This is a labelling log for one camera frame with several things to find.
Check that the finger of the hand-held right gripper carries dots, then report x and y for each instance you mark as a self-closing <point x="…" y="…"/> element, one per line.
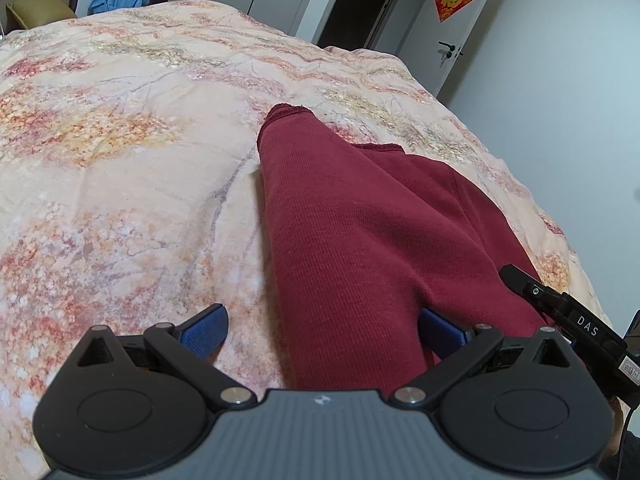
<point x="522" y="282"/>

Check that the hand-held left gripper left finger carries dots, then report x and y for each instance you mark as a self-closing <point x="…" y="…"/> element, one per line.
<point x="204" y="332"/>

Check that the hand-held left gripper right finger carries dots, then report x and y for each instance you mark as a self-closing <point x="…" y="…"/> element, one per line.
<point x="440" y="332"/>

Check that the dark red pants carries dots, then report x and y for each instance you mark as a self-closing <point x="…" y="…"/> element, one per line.
<point x="360" y="250"/>

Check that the person's right forearm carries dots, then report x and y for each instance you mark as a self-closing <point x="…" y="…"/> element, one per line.
<point x="627" y="452"/>

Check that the floral peach blanket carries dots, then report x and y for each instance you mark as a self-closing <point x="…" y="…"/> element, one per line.
<point x="125" y="160"/>

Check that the white door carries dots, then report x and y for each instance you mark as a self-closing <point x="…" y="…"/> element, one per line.
<point x="465" y="60"/>

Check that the dark doorway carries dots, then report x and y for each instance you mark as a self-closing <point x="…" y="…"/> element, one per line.
<point x="360" y="0"/>

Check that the olive green cushion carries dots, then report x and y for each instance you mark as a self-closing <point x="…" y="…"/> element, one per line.
<point x="37" y="10"/>

